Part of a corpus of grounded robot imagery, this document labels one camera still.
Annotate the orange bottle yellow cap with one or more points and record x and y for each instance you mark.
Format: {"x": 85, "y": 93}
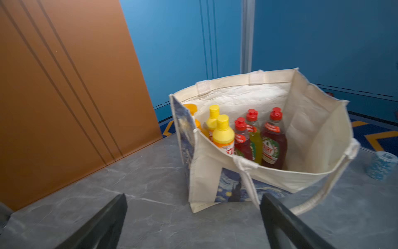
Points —
{"x": 211, "y": 122}
{"x": 224, "y": 136}

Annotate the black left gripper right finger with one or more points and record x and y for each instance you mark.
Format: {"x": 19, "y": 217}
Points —
{"x": 285, "y": 230}

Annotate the large orange dish soap bottle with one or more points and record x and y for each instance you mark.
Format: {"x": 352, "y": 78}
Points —
{"x": 193, "y": 110}

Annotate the green soap bottle red cap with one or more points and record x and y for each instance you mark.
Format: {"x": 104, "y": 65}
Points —
{"x": 253, "y": 127}

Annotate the small blue white tape roll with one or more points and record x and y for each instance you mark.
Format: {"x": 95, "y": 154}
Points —
{"x": 382, "y": 164}

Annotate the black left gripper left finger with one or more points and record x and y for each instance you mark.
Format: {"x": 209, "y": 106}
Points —
{"x": 103, "y": 230}

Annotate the starry night canvas tote bag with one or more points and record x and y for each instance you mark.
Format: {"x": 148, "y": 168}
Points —
{"x": 319, "y": 134}

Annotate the dark red soap bottle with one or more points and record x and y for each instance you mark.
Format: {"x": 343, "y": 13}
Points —
{"x": 242, "y": 139}
{"x": 274, "y": 141}

